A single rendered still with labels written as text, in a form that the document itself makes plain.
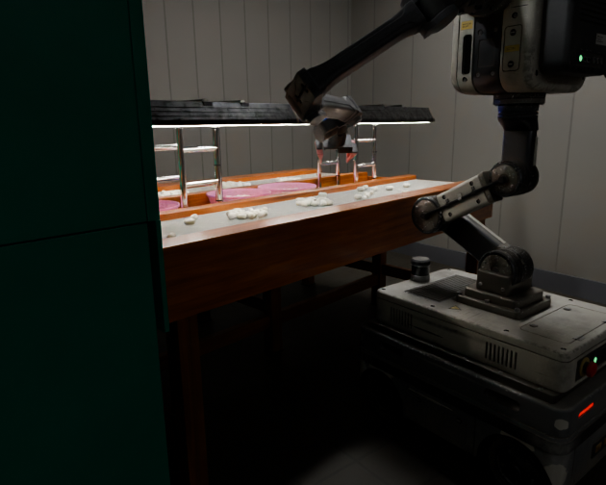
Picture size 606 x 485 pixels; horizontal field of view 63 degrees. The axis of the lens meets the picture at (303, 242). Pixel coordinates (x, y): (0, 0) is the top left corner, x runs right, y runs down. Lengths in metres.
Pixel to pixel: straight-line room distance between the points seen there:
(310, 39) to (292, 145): 0.83
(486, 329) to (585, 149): 1.98
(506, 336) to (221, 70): 2.83
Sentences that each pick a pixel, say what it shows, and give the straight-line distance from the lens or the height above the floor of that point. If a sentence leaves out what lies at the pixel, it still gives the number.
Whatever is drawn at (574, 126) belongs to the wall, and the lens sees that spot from 3.34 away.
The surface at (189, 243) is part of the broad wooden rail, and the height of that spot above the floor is 0.76.
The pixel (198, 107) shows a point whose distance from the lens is 1.60.
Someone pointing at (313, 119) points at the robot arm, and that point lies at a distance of 1.25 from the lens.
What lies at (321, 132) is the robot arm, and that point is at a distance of 1.62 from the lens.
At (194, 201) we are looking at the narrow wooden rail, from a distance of 2.12.
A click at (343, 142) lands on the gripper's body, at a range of 1.73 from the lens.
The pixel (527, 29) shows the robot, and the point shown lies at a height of 1.26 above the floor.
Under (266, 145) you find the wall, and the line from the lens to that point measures 3.91.
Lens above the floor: 1.04
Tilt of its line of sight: 13 degrees down
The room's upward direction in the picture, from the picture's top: 1 degrees counter-clockwise
